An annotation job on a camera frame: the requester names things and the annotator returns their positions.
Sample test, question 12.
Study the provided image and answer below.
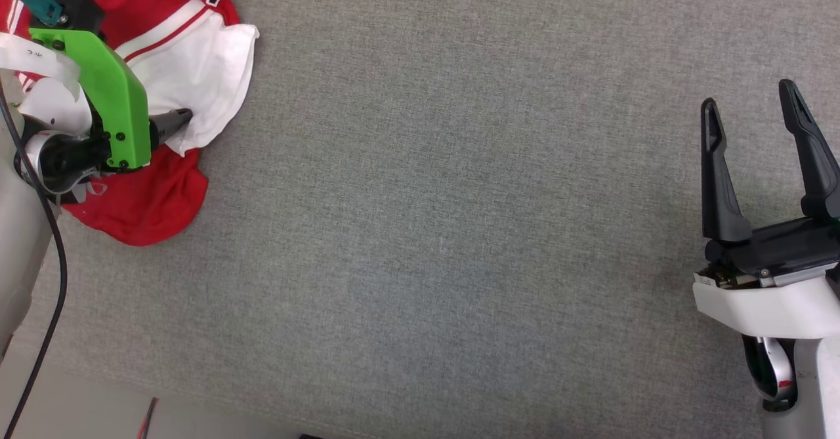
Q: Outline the teal left camera cable plug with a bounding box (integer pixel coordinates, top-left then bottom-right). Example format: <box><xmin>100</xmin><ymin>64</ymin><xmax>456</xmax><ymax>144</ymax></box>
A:
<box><xmin>8</xmin><ymin>0</ymin><xmax>65</xmax><ymax>27</ymax></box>

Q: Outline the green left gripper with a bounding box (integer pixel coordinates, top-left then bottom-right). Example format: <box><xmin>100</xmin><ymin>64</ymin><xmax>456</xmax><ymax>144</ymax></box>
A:
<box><xmin>30</xmin><ymin>27</ymin><xmax>193</xmax><ymax>171</ymax></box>

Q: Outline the white paper label tape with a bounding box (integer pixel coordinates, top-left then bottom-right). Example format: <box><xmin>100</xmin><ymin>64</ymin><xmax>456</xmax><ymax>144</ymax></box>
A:
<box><xmin>0</xmin><ymin>32</ymin><xmax>93</xmax><ymax>138</ymax></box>

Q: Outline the red and white basketball jersey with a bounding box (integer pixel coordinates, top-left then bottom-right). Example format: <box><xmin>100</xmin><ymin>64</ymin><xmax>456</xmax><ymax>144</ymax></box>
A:
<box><xmin>0</xmin><ymin>0</ymin><xmax>260</xmax><ymax>247</ymax></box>

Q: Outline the thin red wire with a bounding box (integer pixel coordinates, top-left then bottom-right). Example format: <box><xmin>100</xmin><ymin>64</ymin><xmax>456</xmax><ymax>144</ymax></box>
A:
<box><xmin>136</xmin><ymin>396</ymin><xmax>159</xmax><ymax>439</ymax></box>

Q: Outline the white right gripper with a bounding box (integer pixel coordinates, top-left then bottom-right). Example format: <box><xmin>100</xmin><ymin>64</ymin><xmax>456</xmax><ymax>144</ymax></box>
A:
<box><xmin>692</xmin><ymin>79</ymin><xmax>840</xmax><ymax>341</ymax></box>

